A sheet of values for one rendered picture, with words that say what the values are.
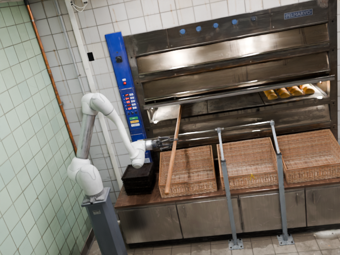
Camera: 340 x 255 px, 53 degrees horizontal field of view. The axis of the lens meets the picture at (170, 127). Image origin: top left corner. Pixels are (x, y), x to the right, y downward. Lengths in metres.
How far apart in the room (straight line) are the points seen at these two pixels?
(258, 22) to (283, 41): 0.29
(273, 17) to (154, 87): 1.29
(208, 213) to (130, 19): 1.99
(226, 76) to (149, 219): 1.61
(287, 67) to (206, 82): 0.78
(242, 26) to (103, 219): 2.10
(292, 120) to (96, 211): 2.09
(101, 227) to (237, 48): 2.01
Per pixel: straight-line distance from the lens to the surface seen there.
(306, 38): 3.42
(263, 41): 3.35
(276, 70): 3.42
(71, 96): 3.66
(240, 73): 3.38
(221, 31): 3.29
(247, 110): 3.49
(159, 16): 3.28
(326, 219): 3.62
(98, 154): 3.83
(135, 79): 3.42
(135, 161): 2.87
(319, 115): 3.67
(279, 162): 3.10
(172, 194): 3.33
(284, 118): 3.59
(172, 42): 3.31
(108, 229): 2.95
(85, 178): 2.73
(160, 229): 3.55
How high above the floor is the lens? 2.42
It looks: 22 degrees down
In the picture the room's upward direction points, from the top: 12 degrees counter-clockwise
